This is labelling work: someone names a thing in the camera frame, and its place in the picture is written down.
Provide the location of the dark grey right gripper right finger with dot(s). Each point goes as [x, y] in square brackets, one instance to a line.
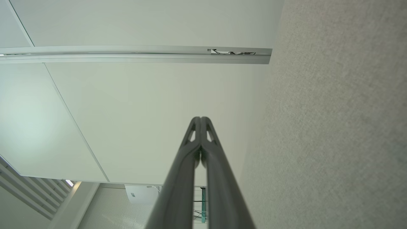
[222, 190]

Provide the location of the white slatted panel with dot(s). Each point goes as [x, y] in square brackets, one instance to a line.
[28, 190]

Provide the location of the teal pole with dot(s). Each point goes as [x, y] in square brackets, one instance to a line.
[203, 203]

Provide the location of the white box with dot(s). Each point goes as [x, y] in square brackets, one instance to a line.
[141, 194]

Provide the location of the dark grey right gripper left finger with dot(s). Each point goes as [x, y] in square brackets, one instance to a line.
[178, 184]

